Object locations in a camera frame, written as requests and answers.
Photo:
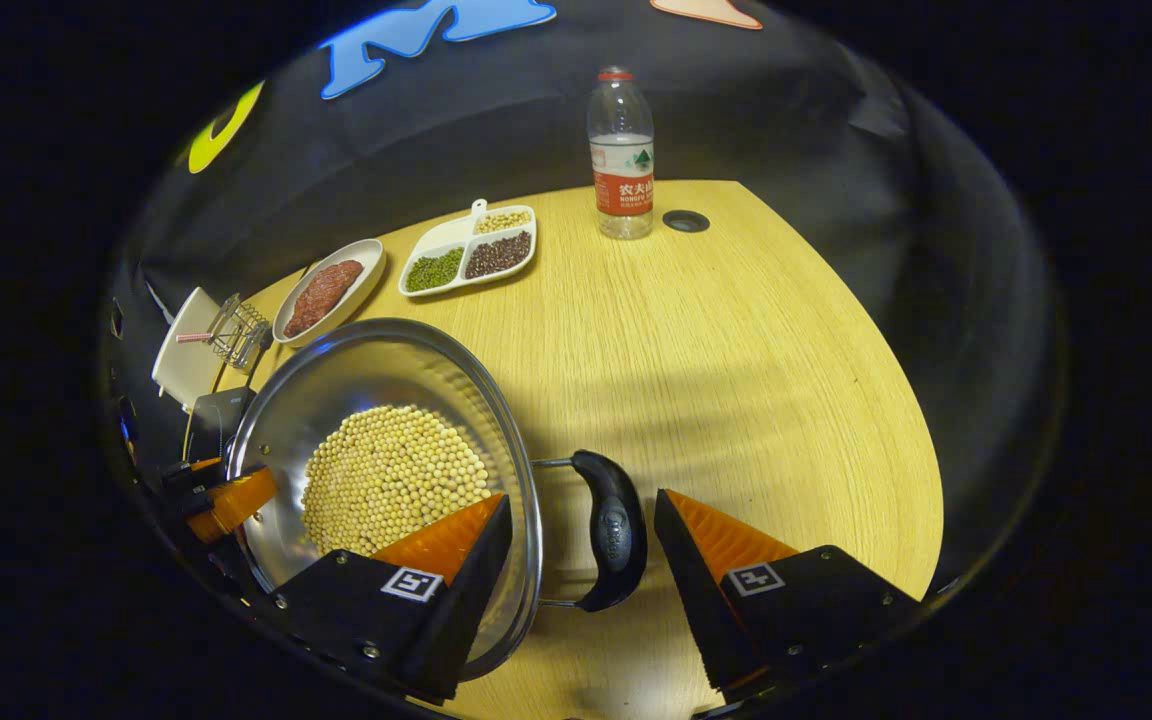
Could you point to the white round plate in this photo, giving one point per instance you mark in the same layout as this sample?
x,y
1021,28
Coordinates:
x,y
364,258

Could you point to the heap of green beans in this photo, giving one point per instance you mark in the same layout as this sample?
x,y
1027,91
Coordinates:
x,y
434,270

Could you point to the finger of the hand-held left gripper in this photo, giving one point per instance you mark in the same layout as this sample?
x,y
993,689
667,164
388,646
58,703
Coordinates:
x,y
236,502
204,464

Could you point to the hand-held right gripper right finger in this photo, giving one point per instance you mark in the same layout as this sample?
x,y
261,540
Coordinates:
x,y
696,600

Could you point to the heap of dark brown beans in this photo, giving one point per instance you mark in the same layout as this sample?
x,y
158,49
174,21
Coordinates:
x,y
498,254

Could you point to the black induction cooktop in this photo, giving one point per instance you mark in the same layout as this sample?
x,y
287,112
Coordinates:
x,y
221,420

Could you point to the brown meat slice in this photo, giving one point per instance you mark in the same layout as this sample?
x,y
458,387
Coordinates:
x,y
304,310
341,278

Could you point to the white toaster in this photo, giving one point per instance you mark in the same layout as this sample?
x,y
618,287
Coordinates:
x,y
186,370

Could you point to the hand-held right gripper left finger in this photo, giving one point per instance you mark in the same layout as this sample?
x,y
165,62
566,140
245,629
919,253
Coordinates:
x,y
466,610

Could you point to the clear water bottle red label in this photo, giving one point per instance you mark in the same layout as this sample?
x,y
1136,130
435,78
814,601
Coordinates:
x,y
621,190

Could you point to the small heap of yellow beans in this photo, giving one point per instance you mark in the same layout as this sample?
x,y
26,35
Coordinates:
x,y
502,221

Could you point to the pile of soybeans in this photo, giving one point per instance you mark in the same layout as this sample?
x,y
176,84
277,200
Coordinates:
x,y
386,480

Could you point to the white divided dish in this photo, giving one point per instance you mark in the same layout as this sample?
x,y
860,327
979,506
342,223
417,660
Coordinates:
x,y
441,235

